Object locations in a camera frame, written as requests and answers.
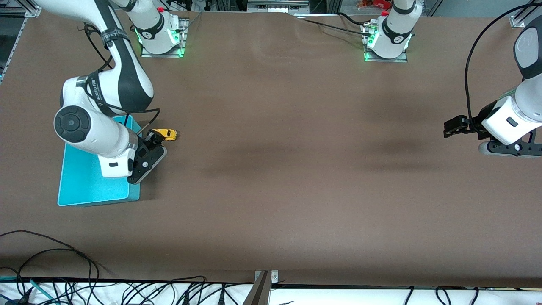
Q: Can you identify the black looped cable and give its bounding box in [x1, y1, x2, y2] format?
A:
[0, 230, 100, 283]
[17, 249, 93, 282]

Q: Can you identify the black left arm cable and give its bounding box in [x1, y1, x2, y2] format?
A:
[465, 2, 542, 145]

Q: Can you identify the yellow beetle toy car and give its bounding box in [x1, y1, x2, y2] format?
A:
[152, 128, 177, 142]

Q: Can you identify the red background object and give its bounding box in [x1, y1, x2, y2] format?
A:
[357, 0, 392, 10]

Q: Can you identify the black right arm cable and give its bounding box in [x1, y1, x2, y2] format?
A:
[78, 23, 161, 140]

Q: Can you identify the turquoise plastic bin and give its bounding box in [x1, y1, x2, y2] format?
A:
[58, 115, 147, 207]

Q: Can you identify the short black base cable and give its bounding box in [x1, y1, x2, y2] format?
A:
[337, 12, 369, 27]

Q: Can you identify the teal cable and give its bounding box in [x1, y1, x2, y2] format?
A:
[0, 275, 58, 305]

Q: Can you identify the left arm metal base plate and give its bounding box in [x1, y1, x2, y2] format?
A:
[363, 23, 408, 63]

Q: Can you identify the long black base cable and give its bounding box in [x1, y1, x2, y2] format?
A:
[296, 17, 369, 36]

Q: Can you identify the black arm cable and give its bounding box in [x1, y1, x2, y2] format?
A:
[465, 2, 542, 145]
[78, 23, 161, 140]

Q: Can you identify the aluminium frame rail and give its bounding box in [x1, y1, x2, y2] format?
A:
[247, 0, 310, 13]

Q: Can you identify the white ledge panel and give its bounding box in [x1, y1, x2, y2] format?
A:
[0, 281, 542, 305]

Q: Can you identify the thin black base cable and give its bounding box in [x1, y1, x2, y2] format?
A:
[176, 12, 203, 32]

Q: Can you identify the aluminium edge profile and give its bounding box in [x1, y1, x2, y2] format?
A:
[0, 5, 42, 83]

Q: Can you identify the small metal bracket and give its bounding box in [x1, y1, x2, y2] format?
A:
[254, 270, 279, 284]

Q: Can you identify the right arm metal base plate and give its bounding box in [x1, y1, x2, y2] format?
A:
[141, 18, 187, 58]

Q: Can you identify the grey metal post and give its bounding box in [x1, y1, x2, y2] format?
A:
[242, 271, 271, 305]

